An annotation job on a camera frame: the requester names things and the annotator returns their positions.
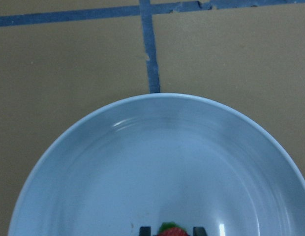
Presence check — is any red strawberry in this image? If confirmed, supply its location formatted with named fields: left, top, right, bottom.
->
left=156, top=222, right=188, bottom=236

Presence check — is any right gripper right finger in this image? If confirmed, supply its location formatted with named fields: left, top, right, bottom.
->
left=193, top=227, right=207, bottom=236

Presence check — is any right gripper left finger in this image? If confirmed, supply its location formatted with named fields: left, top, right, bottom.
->
left=139, top=226, right=151, bottom=236

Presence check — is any blue plate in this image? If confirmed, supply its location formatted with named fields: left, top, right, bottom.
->
left=8, top=93, right=305, bottom=236

